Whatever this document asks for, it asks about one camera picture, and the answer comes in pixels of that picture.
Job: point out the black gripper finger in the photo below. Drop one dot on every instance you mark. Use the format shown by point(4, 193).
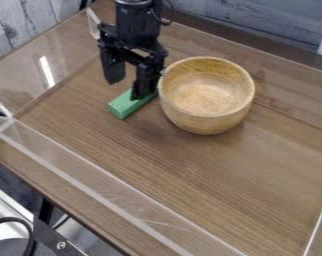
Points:
point(147, 77)
point(114, 65)

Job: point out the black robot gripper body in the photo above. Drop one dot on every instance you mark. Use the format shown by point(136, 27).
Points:
point(134, 37)

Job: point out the green rectangular block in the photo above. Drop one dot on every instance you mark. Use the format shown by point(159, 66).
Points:
point(123, 107)

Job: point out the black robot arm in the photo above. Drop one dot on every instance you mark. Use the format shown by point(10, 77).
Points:
point(140, 6)

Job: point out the light wooden bowl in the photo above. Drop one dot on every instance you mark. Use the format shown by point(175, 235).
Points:
point(206, 94)

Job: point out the black table leg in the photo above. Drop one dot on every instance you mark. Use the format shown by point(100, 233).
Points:
point(46, 211)

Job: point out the clear acrylic tray enclosure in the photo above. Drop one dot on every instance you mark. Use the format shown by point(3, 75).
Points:
point(159, 191)

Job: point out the black metal table bracket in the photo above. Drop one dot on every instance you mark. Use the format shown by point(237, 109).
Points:
point(50, 243)

